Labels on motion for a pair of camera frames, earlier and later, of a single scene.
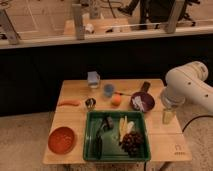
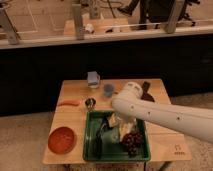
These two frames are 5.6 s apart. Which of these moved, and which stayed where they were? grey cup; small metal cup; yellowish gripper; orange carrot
Moved: yellowish gripper
Stayed: grey cup; orange carrot; small metal cup
